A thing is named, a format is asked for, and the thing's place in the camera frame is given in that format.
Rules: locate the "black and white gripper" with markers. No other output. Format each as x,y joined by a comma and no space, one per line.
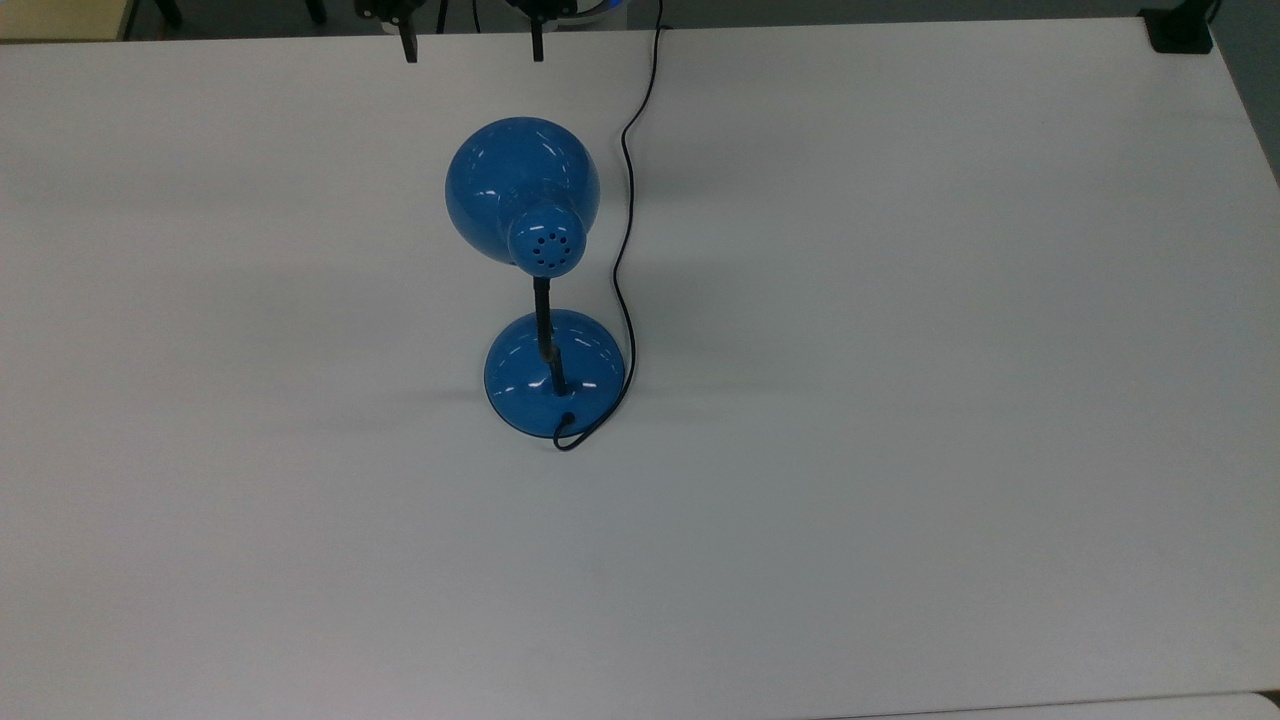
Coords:
385,8

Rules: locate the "blue desk lamp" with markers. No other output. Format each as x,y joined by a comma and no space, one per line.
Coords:
522,190

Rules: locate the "black chair leg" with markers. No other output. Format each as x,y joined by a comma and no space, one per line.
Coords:
168,10
316,10

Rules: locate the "beige wooden cabinet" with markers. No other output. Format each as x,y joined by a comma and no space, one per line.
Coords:
60,18

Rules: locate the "black table clamp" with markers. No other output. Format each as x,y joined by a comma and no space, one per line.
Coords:
1178,30

